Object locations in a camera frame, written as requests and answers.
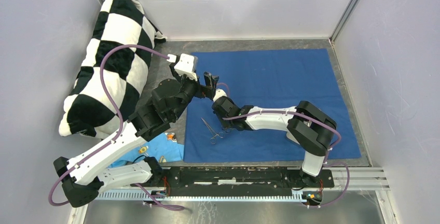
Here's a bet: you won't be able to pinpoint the light blue patterned cloth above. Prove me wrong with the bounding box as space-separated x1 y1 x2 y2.
107 132 184 169

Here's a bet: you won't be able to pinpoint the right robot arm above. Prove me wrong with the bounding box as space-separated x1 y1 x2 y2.
212 96 341 187

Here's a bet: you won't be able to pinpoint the blue surgical drape cloth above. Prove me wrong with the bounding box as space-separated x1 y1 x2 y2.
184 49 361 163

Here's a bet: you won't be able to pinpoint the purple cable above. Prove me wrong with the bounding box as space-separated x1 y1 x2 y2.
48 44 186 212
216 82 351 208

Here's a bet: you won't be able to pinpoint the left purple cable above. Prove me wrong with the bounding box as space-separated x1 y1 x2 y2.
48 44 186 212

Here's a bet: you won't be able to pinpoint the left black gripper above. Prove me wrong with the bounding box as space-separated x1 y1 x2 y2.
170 64 219 121

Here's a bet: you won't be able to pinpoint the steel ring-handled hemostat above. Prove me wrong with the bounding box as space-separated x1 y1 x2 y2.
201 118 224 145

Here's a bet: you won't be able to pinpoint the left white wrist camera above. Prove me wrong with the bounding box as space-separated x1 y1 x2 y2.
167 53 198 81

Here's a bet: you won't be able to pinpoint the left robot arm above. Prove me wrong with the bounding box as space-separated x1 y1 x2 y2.
53 72 219 207

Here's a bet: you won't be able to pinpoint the steel surgical scissors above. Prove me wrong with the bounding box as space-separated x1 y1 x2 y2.
222 127 234 134

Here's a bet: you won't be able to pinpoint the aluminium frame rail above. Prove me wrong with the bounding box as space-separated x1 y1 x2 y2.
77 166 391 191

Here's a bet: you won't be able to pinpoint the white slotted cable duct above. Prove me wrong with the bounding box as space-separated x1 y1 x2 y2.
96 189 320 203

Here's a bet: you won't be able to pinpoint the black white checkered pillow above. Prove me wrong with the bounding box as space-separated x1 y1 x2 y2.
59 0 167 139

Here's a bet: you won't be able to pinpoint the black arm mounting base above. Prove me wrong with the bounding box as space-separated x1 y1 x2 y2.
144 166 335 197

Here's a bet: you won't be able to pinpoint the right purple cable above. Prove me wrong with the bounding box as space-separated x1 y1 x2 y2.
216 82 351 208

